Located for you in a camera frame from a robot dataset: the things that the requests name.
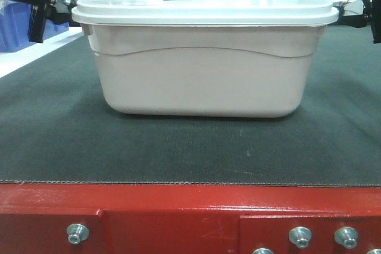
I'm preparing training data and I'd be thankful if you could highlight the blue plastic crate left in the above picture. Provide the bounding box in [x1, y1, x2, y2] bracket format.
[1, 0, 69, 53]

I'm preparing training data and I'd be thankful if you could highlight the red metal conveyor frame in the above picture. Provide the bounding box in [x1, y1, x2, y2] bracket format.
[1, 183, 380, 253]

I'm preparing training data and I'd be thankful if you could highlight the silver bolt middle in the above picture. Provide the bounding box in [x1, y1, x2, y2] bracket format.
[289, 226, 312, 249]

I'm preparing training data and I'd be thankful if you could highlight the silver bolt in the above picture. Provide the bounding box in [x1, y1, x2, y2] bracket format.
[67, 223, 89, 245]
[289, 226, 312, 249]
[334, 227, 358, 249]

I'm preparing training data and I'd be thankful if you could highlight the white lidded plastic bin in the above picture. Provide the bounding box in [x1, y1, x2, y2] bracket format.
[72, 0, 338, 118]

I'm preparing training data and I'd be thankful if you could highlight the silver bolt right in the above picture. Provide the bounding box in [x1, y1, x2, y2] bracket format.
[334, 227, 358, 249]

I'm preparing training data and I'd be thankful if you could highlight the silver bolt far left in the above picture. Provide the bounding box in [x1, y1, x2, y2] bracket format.
[67, 223, 89, 245]

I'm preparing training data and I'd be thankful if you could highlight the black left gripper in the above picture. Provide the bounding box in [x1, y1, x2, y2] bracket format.
[28, 0, 110, 43]

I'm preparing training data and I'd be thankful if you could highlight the dark grey conveyor belt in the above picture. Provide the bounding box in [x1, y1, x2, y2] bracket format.
[1, 26, 380, 187]

